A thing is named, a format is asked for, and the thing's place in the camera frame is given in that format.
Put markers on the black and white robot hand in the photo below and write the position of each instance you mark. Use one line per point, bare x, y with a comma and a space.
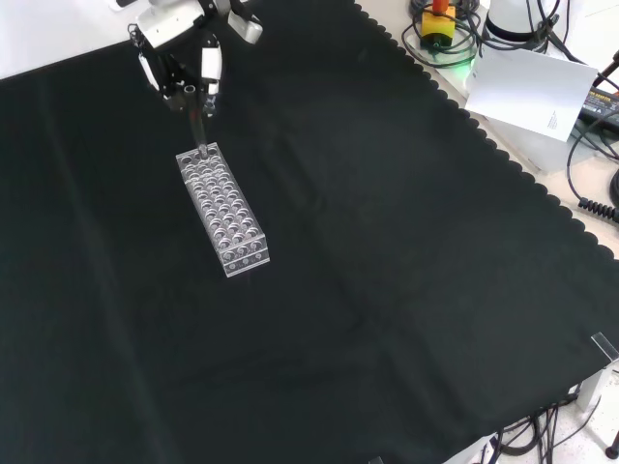
167, 29

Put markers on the clear glass test tube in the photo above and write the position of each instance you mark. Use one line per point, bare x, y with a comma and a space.
195, 121

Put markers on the clear acrylic test tube rack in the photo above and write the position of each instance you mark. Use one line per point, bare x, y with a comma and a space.
220, 208

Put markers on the yellow stop button box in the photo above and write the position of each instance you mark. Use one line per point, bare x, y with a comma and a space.
437, 24

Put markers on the black bench cloth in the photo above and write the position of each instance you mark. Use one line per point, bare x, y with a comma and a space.
338, 266

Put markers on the white cylinder with black band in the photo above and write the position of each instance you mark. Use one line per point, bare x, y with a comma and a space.
508, 19

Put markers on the white box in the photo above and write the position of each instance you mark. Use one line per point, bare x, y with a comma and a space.
537, 145

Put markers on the black power supply unit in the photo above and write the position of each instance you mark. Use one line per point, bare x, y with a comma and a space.
602, 104

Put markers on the clear acrylic bracket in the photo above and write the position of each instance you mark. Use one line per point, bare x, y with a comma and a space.
605, 345

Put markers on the white bench leg bracket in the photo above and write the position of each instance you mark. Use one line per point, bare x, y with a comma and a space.
596, 389

